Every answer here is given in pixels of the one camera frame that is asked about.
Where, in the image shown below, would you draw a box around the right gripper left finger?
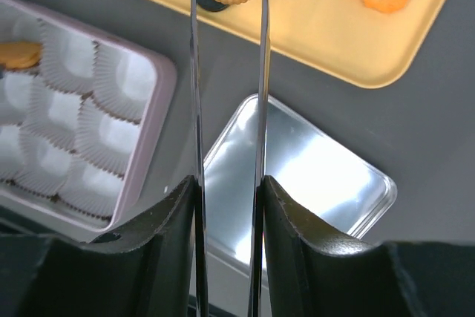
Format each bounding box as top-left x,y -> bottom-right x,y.
1,177 -> 194,316

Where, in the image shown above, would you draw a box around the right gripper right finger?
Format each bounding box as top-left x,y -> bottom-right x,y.
263,176 -> 474,316

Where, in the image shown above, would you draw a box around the metal tongs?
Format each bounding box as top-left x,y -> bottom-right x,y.
190,0 -> 271,316

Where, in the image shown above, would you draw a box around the orange leaf cookie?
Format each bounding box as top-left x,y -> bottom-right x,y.
1,42 -> 42,70

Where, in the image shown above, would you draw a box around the silver tin lid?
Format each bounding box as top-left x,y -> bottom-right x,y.
204,94 -> 397,269

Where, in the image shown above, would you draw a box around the pink cookie tin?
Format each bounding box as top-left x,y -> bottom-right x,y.
1,0 -> 177,241

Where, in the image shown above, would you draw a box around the yellow cookie tray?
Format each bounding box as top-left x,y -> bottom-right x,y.
150,0 -> 445,88

